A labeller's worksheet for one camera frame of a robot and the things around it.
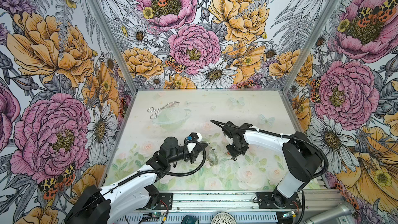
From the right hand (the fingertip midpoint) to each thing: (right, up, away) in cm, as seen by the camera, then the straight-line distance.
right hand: (237, 157), depth 86 cm
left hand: (-18, +8, -9) cm, 22 cm away
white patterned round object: (-10, -20, -18) cm, 28 cm away
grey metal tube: (+42, -17, -17) cm, 49 cm away
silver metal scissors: (-55, +26, +25) cm, 66 cm away
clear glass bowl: (-40, +19, +20) cm, 49 cm away
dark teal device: (-24, -17, -23) cm, 37 cm away
